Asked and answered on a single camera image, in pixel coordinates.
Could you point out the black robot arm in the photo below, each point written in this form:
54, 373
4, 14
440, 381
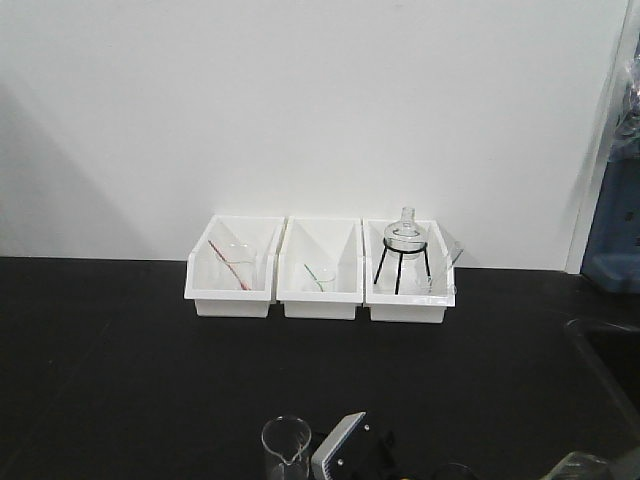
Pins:
574, 465

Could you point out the clear glass beaker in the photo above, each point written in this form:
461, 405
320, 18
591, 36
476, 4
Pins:
286, 442

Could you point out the beaker with green stirrer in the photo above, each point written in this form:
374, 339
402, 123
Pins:
319, 278

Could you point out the white storage bin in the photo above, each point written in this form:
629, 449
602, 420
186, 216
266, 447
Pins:
264, 234
417, 287
333, 242

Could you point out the blue equipment base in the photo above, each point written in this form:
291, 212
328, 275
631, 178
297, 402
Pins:
611, 259

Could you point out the white right storage bin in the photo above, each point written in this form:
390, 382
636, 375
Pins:
417, 287

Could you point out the round flask on tripod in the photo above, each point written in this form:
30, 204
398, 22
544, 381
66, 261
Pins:
404, 237

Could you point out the black lab sink basin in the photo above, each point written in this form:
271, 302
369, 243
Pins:
611, 350

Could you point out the white left storage bin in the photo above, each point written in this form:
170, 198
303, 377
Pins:
264, 234

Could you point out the white middle storage bin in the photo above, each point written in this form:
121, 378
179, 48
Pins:
333, 242

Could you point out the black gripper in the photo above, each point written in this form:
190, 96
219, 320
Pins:
371, 456

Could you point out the beaker with red stirrer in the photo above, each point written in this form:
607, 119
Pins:
234, 265

